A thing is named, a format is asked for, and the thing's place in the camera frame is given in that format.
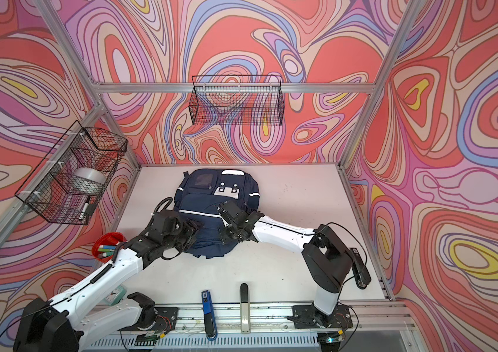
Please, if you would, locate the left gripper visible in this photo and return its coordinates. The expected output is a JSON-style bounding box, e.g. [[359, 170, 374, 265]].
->
[[162, 217, 204, 252]]

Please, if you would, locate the navy blue backpack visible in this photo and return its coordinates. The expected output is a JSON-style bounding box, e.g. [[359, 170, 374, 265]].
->
[[174, 169, 260, 259]]

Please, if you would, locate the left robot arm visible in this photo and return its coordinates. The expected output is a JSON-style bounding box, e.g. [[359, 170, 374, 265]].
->
[[13, 210, 203, 351]]

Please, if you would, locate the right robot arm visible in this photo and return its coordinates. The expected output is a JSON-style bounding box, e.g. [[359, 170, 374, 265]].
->
[[218, 201, 356, 316]]

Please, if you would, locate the red cup with markers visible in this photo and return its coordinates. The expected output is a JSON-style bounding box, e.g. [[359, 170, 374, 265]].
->
[[91, 232, 126, 263]]

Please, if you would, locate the black beige stapler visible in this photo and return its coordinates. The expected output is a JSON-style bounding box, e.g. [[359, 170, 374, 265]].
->
[[240, 283, 250, 334]]

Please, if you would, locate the marker in basket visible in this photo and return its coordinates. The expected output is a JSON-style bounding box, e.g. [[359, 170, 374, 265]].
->
[[78, 197, 91, 221]]

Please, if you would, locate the white tape roll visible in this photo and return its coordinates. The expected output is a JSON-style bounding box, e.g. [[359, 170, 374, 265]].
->
[[70, 167, 106, 196]]

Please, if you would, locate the blue stapler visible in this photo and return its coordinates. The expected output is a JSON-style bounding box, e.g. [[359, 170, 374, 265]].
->
[[201, 290, 218, 341]]

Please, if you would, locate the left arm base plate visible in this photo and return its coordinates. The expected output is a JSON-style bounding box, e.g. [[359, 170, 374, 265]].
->
[[120, 307, 179, 333]]

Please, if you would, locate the left wire basket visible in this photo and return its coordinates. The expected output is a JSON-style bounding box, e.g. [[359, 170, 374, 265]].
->
[[15, 122, 128, 226]]

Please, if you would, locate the wire basket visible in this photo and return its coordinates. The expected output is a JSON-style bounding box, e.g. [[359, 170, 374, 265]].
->
[[188, 74, 285, 126], [15, 122, 128, 226]]

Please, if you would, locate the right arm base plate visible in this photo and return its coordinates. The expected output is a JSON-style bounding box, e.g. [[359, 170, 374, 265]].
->
[[287, 304, 354, 331]]

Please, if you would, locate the back wire basket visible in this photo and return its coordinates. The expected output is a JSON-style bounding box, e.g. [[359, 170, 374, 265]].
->
[[188, 74, 285, 126]]

